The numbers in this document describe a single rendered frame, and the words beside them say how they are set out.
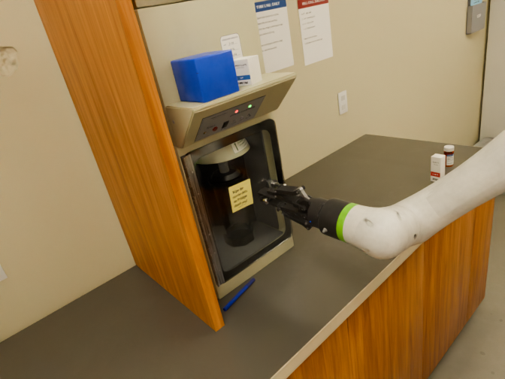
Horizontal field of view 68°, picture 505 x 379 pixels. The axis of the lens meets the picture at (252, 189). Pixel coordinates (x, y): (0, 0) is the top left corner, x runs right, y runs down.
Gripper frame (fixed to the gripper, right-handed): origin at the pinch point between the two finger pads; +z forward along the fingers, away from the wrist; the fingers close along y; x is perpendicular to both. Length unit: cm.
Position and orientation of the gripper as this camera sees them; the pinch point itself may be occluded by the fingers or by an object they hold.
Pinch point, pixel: (270, 196)
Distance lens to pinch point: 105.0
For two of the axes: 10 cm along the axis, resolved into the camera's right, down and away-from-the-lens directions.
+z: -6.5, -2.1, 7.3
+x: -7.0, 5.4, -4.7
